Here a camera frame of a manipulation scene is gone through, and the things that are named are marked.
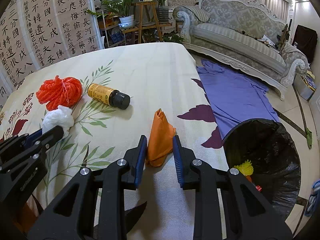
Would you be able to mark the grey ornate sofa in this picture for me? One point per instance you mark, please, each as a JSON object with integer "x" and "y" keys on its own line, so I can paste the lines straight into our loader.
{"x": 237, "y": 35}

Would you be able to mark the red foam net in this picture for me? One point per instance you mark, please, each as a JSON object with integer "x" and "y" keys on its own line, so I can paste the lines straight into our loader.
{"x": 57, "y": 92}

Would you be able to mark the brown bottle yellow label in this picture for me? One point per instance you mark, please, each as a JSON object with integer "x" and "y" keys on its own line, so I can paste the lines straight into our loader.
{"x": 100, "y": 92}

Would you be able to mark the leafy green plant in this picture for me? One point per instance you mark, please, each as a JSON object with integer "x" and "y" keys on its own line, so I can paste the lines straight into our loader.
{"x": 117, "y": 5}

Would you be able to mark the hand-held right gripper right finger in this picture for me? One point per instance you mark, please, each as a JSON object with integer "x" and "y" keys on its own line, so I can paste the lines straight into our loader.
{"x": 178, "y": 162}

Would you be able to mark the dark ribbed plant pot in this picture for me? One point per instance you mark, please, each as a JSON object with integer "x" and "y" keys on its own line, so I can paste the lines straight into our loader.
{"x": 165, "y": 13}

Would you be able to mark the pile of papers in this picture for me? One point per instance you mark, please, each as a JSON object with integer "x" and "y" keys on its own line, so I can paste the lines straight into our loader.
{"x": 267, "y": 42}

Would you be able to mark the wooden plant stand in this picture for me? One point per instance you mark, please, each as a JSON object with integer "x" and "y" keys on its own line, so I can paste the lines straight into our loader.
{"x": 145, "y": 3}

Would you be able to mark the purple cloth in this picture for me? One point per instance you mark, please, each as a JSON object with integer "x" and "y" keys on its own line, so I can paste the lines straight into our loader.
{"x": 237, "y": 97}

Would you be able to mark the green cloth scrap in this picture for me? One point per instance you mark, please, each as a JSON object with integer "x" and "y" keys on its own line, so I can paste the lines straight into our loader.
{"x": 309, "y": 137}

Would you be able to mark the small red wrapper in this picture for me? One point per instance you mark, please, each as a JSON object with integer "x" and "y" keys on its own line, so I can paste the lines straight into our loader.
{"x": 258, "y": 188}

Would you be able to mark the striped throw cloth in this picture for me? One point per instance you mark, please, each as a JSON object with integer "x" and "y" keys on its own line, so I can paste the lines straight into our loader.
{"x": 198, "y": 13}

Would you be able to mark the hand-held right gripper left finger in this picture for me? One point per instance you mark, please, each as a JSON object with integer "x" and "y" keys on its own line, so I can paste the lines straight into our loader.
{"x": 141, "y": 160}

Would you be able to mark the calligraphy screen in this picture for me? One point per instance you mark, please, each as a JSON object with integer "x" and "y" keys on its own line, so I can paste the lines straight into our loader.
{"x": 50, "y": 25}

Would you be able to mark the white plant pot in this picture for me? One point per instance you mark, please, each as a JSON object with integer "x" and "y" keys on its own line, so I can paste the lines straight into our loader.
{"x": 127, "y": 21}

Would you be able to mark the trash bin black bag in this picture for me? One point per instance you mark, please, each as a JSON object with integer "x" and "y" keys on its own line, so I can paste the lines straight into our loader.
{"x": 270, "y": 142}

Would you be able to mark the orange packet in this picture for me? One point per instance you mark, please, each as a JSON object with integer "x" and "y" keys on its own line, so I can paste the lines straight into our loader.
{"x": 160, "y": 140}

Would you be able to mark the dark cloth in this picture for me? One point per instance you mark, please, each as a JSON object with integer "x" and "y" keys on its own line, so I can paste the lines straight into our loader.
{"x": 305, "y": 42}

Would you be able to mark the blue white cloth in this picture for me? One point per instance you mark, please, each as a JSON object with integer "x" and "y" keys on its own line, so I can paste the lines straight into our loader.
{"x": 312, "y": 200}

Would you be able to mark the floral tablecloth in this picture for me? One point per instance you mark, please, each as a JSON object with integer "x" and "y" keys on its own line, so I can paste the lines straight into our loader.
{"x": 150, "y": 80}

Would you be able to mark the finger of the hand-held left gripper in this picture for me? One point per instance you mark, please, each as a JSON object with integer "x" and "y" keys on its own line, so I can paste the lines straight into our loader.
{"x": 52, "y": 133}
{"x": 32, "y": 137}

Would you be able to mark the box with blue print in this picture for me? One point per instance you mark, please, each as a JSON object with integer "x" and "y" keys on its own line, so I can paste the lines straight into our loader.
{"x": 306, "y": 86}

